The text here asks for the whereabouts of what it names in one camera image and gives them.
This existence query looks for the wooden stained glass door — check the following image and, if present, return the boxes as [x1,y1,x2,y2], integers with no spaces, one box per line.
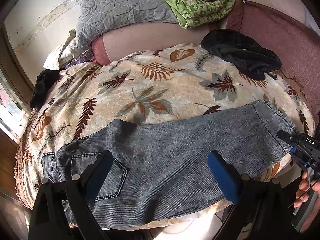
[0,24,34,240]

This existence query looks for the grey denim pants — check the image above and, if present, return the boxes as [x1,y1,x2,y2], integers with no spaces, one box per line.
[41,101,298,229]

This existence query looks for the lavender cloth on sofa back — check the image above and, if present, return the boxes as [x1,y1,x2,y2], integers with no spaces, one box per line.
[304,7,320,36]

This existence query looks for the black garment on sofa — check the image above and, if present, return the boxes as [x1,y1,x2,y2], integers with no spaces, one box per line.
[201,29,282,81]
[29,69,61,111]

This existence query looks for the grey quilted pillow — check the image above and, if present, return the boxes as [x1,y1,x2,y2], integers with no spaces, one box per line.
[75,0,178,49]

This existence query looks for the leaf pattern blanket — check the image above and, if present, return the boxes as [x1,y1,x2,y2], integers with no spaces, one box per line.
[15,43,316,208]

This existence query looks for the green patterned folded blanket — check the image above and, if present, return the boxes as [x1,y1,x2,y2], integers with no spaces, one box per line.
[163,0,236,29]

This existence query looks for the person right hand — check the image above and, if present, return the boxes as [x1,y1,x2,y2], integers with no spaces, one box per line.
[292,169,319,233]

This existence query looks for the black garment on sofa left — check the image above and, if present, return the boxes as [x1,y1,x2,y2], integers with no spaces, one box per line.
[29,69,61,111]

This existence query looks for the black garment on sofa right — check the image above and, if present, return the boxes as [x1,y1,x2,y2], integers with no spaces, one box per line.
[201,29,282,81]

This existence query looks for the white cream pillow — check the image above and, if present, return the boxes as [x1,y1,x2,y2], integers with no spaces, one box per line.
[43,29,76,70]

